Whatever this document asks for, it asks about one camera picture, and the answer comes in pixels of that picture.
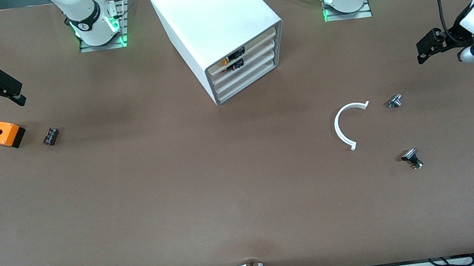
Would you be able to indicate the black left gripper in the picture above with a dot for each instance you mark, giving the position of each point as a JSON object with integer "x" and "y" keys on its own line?
{"x": 454, "y": 33}

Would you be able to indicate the white plastic drawer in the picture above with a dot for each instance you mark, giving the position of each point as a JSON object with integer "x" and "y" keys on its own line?
{"x": 260, "y": 53}
{"x": 263, "y": 72}
{"x": 262, "y": 63}
{"x": 259, "y": 44}

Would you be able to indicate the orange button enclosure box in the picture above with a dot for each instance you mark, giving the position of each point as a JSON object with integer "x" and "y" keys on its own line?
{"x": 2, "y": 132}

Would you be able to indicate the white drawer cabinet grey frame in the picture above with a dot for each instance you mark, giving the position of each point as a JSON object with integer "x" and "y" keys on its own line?
{"x": 209, "y": 10}

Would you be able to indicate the black flat head push button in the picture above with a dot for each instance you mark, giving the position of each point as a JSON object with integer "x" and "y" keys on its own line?
{"x": 410, "y": 155}

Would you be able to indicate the black knob push button switch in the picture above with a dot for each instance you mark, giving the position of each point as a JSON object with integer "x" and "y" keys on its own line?
{"x": 235, "y": 53}

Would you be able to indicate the small silver metal button part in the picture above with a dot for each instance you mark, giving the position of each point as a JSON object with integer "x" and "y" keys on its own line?
{"x": 394, "y": 102}

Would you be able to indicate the small black terminal block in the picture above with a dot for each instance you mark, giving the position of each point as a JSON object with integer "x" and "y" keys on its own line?
{"x": 51, "y": 136}

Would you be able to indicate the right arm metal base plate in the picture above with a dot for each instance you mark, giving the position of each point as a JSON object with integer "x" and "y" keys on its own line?
{"x": 88, "y": 49}

